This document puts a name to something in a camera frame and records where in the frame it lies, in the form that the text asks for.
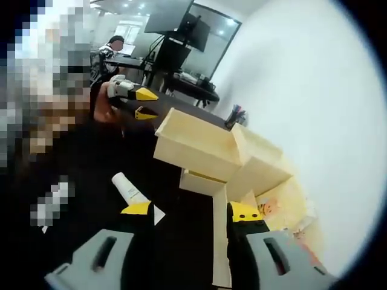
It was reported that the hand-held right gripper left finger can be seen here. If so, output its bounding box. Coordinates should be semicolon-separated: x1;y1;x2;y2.
44;201;155;290

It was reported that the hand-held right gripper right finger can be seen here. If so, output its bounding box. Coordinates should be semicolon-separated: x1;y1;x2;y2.
226;201;337;290

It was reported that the yellow lace-trimmed bear cloth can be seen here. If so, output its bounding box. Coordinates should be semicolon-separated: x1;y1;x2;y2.
252;178;323;272

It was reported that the white cosmetic tube bottle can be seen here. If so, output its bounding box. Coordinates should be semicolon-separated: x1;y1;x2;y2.
111;171;166;227

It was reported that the cream wooden drawer organizer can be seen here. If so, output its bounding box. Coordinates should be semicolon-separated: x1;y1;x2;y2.
180;122;326;286

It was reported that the person's left hand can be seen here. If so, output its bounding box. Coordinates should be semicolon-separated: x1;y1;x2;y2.
93;81;122;122

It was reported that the person's right hand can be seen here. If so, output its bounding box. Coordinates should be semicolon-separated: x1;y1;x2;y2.
294;232;322;268

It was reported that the long dark office desk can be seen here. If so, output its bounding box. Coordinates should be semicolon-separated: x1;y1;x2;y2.
104;56;152;72

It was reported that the black background desk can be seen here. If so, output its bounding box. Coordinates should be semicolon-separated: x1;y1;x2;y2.
164;71;221;107

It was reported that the black monitor stand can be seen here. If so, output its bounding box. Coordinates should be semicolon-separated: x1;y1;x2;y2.
145;31;194;91

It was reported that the black monitor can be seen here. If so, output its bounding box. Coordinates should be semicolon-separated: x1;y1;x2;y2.
178;13;212;53

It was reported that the large dark tilted monitor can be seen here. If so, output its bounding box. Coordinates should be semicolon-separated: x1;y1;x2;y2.
144;0;195;34

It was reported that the black mesh pen holder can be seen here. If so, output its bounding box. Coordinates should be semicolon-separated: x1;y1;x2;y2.
225;108;247;128

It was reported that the dark-framed glass partition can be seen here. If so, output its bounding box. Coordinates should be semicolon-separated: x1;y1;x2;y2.
184;2;243;87

